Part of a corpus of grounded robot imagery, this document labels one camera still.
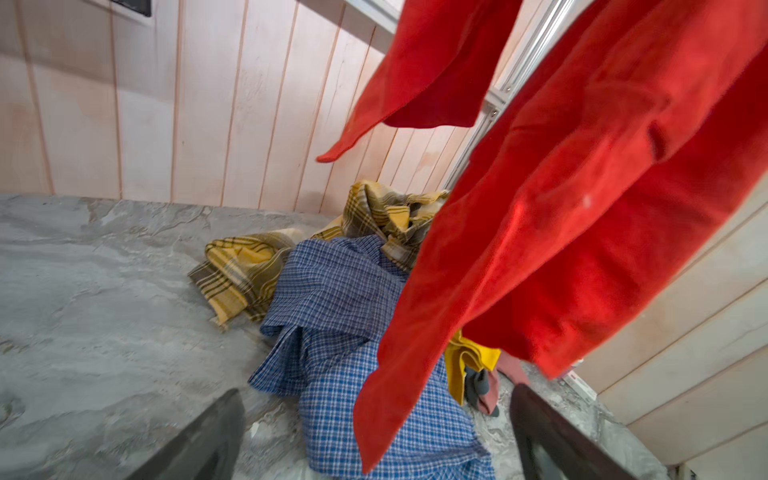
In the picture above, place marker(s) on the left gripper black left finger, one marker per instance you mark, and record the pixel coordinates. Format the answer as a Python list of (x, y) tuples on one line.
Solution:
[(207, 448)]

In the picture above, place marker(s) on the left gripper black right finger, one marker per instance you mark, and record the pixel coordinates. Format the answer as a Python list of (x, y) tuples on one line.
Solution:
[(550, 447)]

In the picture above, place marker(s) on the red cloth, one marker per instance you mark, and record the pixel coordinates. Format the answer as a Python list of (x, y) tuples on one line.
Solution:
[(636, 138)]

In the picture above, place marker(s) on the maroon cloth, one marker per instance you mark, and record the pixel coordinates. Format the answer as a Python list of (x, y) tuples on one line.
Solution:
[(511, 368)]

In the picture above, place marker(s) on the dark grey cloth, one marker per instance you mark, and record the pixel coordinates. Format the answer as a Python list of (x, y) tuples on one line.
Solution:
[(482, 391)]

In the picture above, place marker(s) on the plain yellow cloth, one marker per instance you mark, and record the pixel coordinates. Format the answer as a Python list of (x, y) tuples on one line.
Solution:
[(460, 353)]

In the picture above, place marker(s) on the yellow grey plaid cloth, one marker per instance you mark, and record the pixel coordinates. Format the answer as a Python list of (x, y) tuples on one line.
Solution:
[(239, 274)]

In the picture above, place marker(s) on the blue checked cloth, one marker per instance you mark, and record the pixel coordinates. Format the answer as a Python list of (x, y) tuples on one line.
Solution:
[(333, 302)]

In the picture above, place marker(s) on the black mesh wall shelf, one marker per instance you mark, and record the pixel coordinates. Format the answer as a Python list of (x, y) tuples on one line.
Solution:
[(140, 7)]

